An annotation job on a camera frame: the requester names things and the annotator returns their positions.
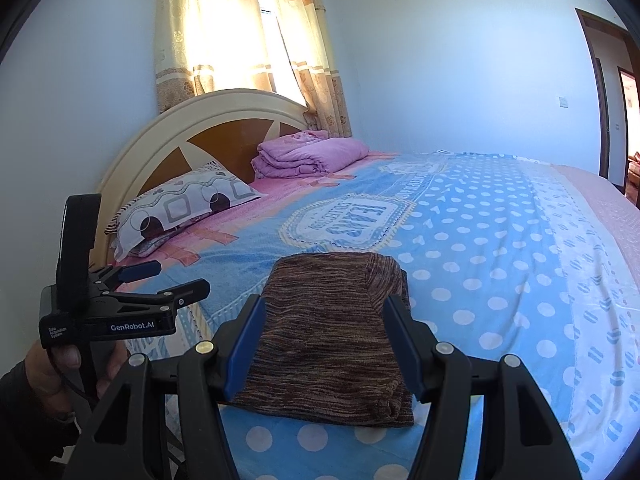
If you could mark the window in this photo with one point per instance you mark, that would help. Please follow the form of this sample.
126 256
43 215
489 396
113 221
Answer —
280 60

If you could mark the brown knitted sweater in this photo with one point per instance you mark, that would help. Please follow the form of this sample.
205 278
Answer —
320 320

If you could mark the person's left forearm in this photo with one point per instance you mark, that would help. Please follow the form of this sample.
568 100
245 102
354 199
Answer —
30 435

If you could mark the pink dotted bed sheet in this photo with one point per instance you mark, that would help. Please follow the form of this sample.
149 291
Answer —
610 200

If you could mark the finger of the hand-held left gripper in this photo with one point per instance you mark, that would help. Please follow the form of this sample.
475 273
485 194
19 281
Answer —
185 292
140 270

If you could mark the narrow yellow curtain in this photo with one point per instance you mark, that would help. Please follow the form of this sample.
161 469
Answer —
310 50

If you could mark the blue printed bedspread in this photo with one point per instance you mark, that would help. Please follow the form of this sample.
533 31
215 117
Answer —
475 240

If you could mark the wide yellow curtain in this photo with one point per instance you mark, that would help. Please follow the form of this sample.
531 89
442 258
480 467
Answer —
200 35

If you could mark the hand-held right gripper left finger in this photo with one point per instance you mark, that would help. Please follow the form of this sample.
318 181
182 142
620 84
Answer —
247 345

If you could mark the white patterned pillow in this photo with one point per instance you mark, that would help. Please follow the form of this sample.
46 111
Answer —
185 200

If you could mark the folded pink blanket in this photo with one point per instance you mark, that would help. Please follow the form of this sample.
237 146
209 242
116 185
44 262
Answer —
320 155

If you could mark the white wall switch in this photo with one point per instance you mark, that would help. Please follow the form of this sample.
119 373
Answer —
564 101

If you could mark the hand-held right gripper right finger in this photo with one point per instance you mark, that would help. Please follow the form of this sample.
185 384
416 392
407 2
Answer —
402 345

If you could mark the cream and wood headboard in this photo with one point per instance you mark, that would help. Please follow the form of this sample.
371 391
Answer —
165 125

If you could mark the brown door frame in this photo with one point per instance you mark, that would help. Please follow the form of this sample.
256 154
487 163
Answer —
597 85

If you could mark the person's left hand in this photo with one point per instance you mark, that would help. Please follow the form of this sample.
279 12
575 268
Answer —
57 370

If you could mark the dark patterned pillow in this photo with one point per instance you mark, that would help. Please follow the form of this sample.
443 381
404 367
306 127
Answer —
150 246

